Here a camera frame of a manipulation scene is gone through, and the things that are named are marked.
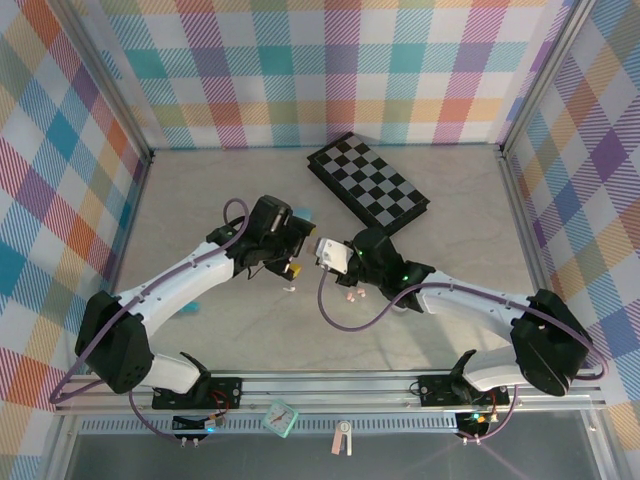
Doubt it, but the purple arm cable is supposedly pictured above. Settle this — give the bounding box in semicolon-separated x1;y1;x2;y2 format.
49;197;250;446
317;267;610;446

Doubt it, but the small electronics board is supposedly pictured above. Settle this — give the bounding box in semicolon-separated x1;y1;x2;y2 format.
172;413;227;432
455;410;494;437

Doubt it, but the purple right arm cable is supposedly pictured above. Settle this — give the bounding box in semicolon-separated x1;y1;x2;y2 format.
317;267;610;446

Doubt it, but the aluminium side rail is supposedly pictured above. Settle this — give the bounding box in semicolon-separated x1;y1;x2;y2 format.
497;147;571;370
89;149;157;375

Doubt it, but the teal square alarm clock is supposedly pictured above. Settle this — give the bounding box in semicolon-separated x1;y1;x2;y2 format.
261;399;300;440

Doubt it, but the black grey folding chessboard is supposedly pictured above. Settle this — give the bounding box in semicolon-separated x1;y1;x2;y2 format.
305;131;431;236

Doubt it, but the perforated grey cable duct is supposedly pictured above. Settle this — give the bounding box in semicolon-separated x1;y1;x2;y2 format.
79;418;464;434

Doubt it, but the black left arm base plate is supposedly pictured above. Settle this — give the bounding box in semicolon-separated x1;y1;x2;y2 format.
151;377;245;410

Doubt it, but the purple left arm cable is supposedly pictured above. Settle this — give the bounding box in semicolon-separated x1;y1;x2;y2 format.
49;197;250;446

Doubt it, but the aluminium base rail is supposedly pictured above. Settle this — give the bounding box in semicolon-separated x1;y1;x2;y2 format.
53;372;607;415

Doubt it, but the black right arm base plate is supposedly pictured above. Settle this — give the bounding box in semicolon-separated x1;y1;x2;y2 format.
417;373;512;407

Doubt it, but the pink white key tag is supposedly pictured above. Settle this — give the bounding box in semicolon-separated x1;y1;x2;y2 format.
332;421;354;457

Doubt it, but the aluminium frame post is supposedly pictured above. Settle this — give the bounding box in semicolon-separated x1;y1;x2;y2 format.
59;0;157;164
497;0;597;157

